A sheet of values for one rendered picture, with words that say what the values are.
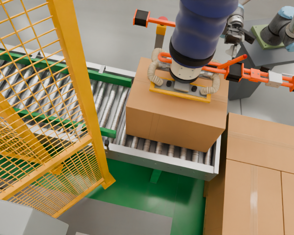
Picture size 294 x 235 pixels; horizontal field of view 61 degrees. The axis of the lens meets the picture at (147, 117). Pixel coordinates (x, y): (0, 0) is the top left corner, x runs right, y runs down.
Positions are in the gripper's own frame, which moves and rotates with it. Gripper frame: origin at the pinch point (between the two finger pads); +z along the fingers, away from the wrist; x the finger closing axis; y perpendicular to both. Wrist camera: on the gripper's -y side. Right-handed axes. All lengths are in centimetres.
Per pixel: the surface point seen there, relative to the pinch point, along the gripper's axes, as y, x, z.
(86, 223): 75, -121, 94
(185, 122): 19.1, -29.4, 33.7
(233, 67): 2.8, 1.3, 12.9
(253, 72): -7.6, 1.3, 13.1
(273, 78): -18.2, 1.0, 14.6
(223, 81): -0.8, -27.0, -0.1
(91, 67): 97, -62, -16
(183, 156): 12, -67, 41
